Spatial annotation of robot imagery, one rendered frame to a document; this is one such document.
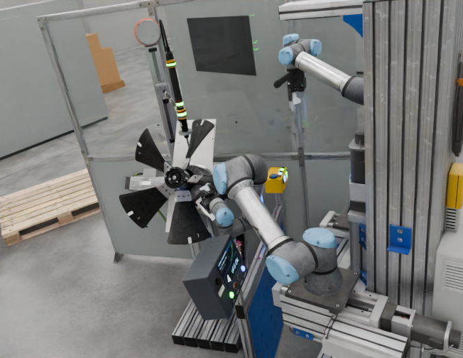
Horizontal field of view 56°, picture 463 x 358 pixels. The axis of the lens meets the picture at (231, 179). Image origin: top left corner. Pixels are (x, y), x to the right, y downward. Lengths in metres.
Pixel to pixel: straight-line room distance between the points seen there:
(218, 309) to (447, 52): 1.08
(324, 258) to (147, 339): 1.86
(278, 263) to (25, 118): 6.39
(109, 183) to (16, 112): 4.08
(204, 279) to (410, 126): 0.83
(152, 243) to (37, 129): 4.30
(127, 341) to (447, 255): 2.26
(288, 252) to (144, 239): 2.35
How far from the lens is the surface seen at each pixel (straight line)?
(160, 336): 3.19
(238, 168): 1.68
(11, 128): 7.51
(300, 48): 2.04
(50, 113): 7.69
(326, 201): 3.03
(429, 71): 1.40
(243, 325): 2.07
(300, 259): 1.55
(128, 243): 3.88
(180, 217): 2.30
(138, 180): 2.62
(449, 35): 1.37
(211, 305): 1.60
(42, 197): 5.39
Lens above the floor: 2.19
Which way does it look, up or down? 26 degrees down
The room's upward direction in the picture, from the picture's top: 10 degrees counter-clockwise
